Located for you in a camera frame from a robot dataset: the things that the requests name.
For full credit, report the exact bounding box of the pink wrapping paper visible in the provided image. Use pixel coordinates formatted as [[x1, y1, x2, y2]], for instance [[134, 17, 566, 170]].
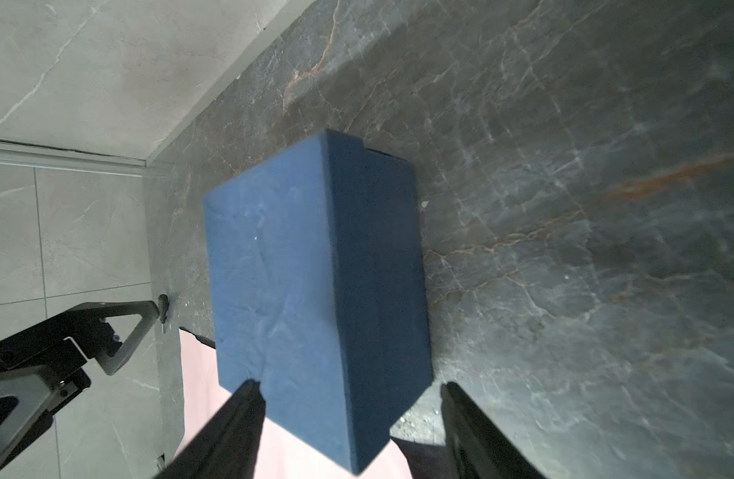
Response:
[[177, 329, 412, 479]]

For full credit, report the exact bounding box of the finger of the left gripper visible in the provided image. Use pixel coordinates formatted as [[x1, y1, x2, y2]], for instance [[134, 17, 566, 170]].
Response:
[[0, 365, 92, 470], [0, 301, 160, 376]]

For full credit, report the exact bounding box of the black handled screwdriver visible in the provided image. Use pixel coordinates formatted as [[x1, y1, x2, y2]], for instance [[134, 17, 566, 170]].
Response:
[[158, 293, 170, 335]]

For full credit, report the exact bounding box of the blue gift box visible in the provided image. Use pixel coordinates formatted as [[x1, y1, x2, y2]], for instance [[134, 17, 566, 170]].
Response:
[[203, 130, 433, 474]]

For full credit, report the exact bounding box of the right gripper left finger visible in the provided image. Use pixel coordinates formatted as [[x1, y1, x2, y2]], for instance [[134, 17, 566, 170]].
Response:
[[157, 379, 265, 479]]

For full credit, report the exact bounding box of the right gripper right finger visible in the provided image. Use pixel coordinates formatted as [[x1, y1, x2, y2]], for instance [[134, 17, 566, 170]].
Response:
[[440, 382, 546, 479]]

